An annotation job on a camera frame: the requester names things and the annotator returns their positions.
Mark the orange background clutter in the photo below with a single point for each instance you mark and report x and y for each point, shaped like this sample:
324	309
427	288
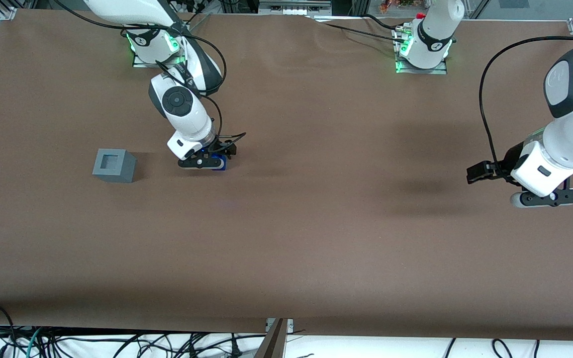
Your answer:
398	4

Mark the brown table cover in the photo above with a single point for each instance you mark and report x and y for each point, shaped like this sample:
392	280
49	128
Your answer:
286	223

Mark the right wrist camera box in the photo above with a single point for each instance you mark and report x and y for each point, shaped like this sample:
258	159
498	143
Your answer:
199	163

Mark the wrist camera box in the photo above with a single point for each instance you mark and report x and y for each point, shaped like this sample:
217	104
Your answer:
199	163
555	197

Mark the metal table edge bracket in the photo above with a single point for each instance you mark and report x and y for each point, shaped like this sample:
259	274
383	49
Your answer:
289	324

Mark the grey table leg strut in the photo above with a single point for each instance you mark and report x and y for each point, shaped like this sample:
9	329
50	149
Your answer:
272	343

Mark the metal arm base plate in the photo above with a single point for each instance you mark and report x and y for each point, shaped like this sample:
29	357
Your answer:
142	63
440	71

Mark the gray square base block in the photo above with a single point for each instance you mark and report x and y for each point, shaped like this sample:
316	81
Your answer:
127	169

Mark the blue plastic part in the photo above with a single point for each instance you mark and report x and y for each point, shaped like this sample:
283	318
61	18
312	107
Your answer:
221	168

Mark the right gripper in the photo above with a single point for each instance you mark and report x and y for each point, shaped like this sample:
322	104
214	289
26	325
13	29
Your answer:
221	147

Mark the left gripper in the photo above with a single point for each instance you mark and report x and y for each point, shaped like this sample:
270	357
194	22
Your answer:
509	160

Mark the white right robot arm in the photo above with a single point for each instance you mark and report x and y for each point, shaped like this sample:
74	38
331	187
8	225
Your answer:
182	107

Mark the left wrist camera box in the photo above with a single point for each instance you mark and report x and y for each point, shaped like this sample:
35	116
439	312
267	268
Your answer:
555	197

